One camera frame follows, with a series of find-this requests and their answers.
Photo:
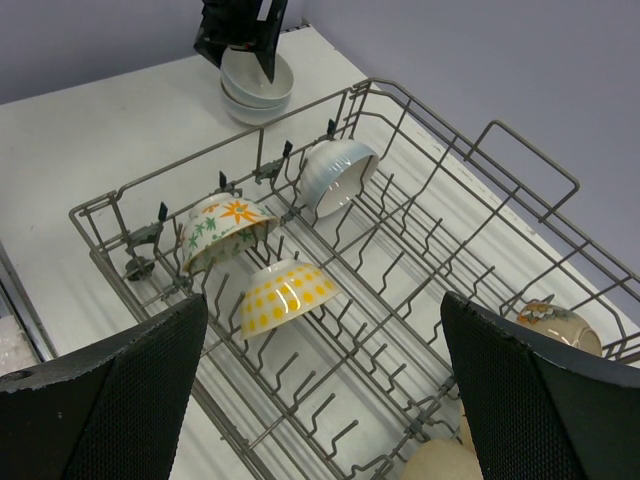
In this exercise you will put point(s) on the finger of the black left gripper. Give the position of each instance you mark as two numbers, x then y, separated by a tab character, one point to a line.
264	34
214	30

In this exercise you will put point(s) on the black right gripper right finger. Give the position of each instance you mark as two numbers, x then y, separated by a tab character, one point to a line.
539	409

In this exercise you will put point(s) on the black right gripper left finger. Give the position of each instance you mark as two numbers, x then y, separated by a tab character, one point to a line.
111	410

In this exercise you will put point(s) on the light blue bowl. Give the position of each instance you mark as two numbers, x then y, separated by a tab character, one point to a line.
254	116
245	81

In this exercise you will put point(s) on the light blue bowl rack end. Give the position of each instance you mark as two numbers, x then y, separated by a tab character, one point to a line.
336	171

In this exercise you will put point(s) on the beige bowl with plant drawing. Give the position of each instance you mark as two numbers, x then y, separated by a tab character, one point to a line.
465	431

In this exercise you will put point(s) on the beige bowl with flower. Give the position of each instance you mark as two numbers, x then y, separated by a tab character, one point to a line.
560	324

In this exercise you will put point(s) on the plain beige bowl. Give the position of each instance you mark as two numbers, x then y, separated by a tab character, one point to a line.
440	459

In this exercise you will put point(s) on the yellow dotted bowl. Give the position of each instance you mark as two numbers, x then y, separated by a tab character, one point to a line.
282	292

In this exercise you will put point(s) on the orange green floral bowl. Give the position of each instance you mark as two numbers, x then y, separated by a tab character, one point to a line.
220	227

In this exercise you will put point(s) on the grey wire dish rack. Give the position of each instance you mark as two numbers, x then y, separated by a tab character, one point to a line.
350	389

